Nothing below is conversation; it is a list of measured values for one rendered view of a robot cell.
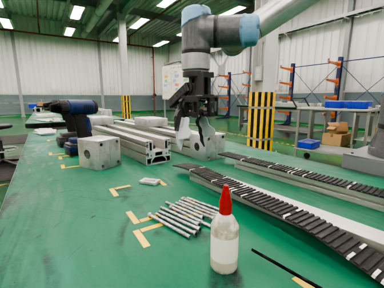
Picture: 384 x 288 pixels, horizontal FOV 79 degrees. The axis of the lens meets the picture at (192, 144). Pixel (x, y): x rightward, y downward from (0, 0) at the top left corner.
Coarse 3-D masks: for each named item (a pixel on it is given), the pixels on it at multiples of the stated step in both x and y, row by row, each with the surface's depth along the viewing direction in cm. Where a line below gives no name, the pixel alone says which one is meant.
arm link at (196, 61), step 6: (186, 54) 58; (192, 54) 57; (198, 54) 57; (204, 54) 58; (186, 60) 58; (192, 60) 58; (198, 60) 58; (204, 60) 58; (186, 66) 59; (192, 66) 58; (198, 66) 58; (204, 66) 59
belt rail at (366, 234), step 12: (192, 180) 65; (204, 180) 62; (264, 192) 50; (252, 204) 49; (300, 204) 44; (276, 216) 45; (324, 216) 40; (336, 216) 40; (348, 228) 36; (360, 228) 36; (372, 228) 36; (360, 240) 34; (372, 240) 33
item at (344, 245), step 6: (348, 234) 35; (342, 240) 34; (348, 240) 34; (354, 240) 34; (330, 246) 33; (336, 246) 32; (342, 246) 33; (348, 246) 32; (354, 246) 33; (342, 252) 31; (348, 252) 32
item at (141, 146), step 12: (96, 132) 120; (108, 132) 105; (120, 132) 98; (132, 132) 102; (144, 132) 98; (120, 144) 96; (132, 144) 86; (144, 144) 79; (156, 144) 87; (168, 144) 85; (132, 156) 88; (144, 156) 80; (156, 156) 81; (168, 156) 86
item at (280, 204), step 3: (279, 201) 44; (282, 201) 44; (270, 204) 43; (273, 204) 43; (276, 204) 43; (279, 204) 44; (282, 204) 43; (285, 204) 43; (288, 204) 43; (264, 207) 42; (267, 207) 42; (270, 207) 42; (273, 207) 42; (276, 207) 42; (279, 207) 42; (267, 210) 42; (270, 210) 41; (273, 210) 41
